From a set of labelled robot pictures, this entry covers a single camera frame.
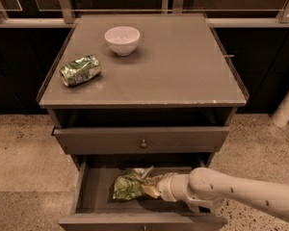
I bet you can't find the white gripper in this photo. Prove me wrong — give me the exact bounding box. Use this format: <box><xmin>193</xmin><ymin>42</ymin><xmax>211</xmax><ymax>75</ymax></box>
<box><xmin>145</xmin><ymin>172</ymin><xmax>184</xmax><ymax>203</ymax></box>

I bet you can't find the green chip bag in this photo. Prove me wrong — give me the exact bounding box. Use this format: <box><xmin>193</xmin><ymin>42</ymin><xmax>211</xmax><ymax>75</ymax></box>
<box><xmin>113</xmin><ymin>167</ymin><xmax>159</xmax><ymax>201</ymax></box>

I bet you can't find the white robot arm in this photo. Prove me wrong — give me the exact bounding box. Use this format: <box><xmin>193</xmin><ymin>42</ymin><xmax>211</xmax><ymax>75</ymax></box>
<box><xmin>142</xmin><ymin>167</ymin><xmax>289</xmax><ymax>222</ymax></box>

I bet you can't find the round metal drawer knob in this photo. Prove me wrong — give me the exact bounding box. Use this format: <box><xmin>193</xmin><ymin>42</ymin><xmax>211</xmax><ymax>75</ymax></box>
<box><xmin>140</xmin><ymin>140</ymin><xmax>148</xmax><ymax>148</ymax></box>

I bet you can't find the open middle grey drawer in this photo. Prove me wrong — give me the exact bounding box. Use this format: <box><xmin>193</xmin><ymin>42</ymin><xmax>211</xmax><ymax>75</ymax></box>
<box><xmin>59</xmin><ymin>153</ymin><xmax>227</xmax><ymax>231</ymax></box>

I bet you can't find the grey wooden drawer cabinet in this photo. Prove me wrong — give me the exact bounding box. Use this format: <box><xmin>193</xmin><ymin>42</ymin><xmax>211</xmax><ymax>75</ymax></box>
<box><xmin>36</xmin><ymin>13</ymin><xmax>250</xmax><ymax>231</ymax></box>

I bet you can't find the closed top grey drawer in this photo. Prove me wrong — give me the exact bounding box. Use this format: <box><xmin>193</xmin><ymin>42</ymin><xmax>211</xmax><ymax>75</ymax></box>
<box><xmin>54</xmin><ymin>126</ymin><xmax>229</xmax><ymax>155</ymax></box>

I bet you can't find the crushed green soda can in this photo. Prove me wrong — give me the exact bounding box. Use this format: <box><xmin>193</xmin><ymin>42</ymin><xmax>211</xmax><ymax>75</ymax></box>
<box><xmin>59</xmin><ymin>55</ymin><xmax>101</xmax><ymax>87</ymax></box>

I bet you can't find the white ceramic bowl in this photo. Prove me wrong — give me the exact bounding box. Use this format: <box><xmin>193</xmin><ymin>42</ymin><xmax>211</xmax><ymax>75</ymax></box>
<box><xmin>104</xmin><ymin>26</ymin><xmax>141</xmax><ymax>56</ymax></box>

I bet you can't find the white cylindrical post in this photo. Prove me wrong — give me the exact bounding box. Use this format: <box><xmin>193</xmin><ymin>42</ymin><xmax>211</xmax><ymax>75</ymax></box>
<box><xmin>272</xmin><ymin>91</ymin><xmax>289</xmax><ymax>128</ymax></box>

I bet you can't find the metal railing frame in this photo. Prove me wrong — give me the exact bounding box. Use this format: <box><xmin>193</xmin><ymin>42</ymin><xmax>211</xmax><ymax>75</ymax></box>
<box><xmin>0</xmin><ymin>0</ymin><xmax>289</xmax><ymax>28</ymax></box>

